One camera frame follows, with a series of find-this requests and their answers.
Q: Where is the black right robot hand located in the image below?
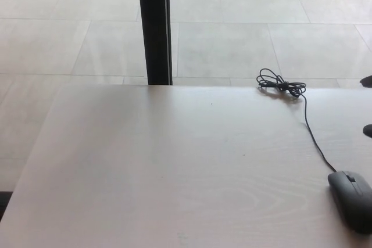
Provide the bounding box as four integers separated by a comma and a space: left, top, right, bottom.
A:
359, 74, 372, 138

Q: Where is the black computer mouse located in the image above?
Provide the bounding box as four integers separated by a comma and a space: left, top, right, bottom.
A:
327, 170, 372, 235

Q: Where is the black mouse cable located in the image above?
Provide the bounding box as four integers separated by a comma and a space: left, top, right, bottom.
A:
256, 68, 338, 173

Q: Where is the black vertical frame post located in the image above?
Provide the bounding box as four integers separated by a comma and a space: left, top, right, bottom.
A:
136, 0, 174, 86

